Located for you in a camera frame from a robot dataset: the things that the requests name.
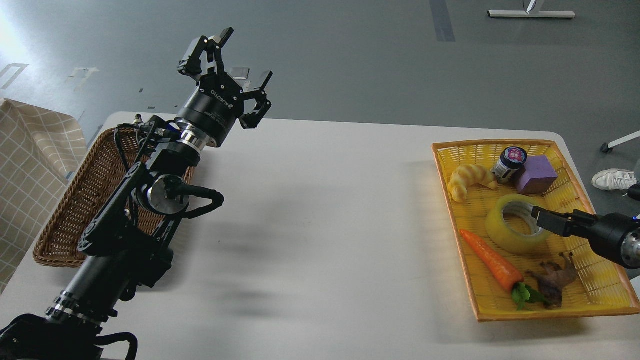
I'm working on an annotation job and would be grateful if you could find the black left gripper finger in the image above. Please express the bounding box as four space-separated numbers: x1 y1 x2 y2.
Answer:
177 27 234 82
238 70 274 130

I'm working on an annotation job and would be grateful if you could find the purple foam cube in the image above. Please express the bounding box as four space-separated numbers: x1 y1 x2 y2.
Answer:
514 155 559 195

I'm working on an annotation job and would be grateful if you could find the beige checkered cloth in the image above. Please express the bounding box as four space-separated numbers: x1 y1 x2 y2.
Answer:
0 98 87 291

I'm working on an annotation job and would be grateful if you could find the orange toy carrot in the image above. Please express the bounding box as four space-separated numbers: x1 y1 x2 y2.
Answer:
459 228 548 311

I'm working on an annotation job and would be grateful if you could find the yellow toy croissant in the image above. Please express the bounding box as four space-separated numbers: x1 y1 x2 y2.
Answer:
446 164 498 203

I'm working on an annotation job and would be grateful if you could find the brown wicker basket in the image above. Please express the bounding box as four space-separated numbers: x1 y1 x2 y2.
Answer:
33 127 197 269

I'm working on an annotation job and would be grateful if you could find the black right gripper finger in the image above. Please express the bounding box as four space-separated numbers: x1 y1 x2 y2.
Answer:
531 206 569 238
559 209 599 238

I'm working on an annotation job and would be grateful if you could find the small dark lidded jar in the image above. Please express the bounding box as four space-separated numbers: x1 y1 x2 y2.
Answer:
491 146 528 184

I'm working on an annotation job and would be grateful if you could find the white chair leg with caster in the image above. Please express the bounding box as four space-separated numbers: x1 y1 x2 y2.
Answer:
599 130 640 154

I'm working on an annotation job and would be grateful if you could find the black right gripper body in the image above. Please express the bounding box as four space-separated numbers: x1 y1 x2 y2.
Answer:
588 213 640 263

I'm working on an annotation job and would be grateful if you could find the silver floor outlet plate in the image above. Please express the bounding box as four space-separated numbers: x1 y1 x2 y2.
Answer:
228 67 250 81

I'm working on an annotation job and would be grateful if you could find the white stand base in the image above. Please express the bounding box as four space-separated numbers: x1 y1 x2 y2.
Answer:
487 0 576 19

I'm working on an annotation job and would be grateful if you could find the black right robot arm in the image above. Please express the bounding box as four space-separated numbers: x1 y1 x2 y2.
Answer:
531 206 640 270

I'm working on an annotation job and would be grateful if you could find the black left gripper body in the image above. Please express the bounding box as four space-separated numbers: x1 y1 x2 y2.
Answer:
176 72 243 148

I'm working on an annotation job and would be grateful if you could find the white sneaker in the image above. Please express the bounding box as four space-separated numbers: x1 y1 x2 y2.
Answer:
591 168 638 191

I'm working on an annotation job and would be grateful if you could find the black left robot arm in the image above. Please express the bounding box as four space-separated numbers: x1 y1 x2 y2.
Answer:
1 27 273 360

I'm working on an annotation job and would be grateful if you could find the yellow tape roll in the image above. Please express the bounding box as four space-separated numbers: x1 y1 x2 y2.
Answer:
485 194 551 255

